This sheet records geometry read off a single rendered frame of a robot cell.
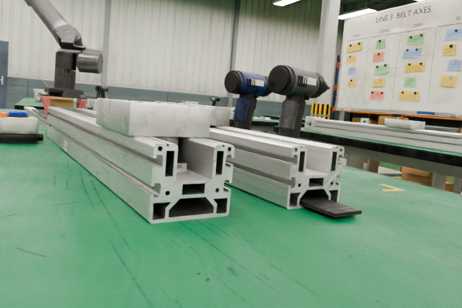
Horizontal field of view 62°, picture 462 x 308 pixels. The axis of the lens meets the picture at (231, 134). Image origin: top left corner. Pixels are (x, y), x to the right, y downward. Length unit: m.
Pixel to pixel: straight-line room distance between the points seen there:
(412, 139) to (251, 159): 1.60
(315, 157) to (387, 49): 3.50
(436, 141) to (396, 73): 1.93
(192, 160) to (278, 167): 0.12
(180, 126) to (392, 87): 3.51
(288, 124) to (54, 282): 0.58
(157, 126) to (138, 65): 12.00
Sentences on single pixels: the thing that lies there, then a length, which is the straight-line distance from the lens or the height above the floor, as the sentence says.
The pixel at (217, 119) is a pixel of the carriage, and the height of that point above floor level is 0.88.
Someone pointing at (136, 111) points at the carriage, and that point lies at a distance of 0.47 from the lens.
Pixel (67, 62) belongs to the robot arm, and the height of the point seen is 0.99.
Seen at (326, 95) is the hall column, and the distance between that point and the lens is 9.10.
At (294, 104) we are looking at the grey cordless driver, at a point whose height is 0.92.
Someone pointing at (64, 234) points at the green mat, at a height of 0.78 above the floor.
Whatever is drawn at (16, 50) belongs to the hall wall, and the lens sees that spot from 12.19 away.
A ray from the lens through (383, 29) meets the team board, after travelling 4.12.
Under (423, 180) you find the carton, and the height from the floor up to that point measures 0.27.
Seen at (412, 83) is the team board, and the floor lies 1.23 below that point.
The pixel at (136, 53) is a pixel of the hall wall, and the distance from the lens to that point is 12.46.
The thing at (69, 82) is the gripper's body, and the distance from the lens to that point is 1.21.
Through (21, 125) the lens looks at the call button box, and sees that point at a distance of 1.02.
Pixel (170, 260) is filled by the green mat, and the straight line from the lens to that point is 0.34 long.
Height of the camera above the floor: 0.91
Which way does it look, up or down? 4 degrees down
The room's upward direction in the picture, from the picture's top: 5 degrees clockwise
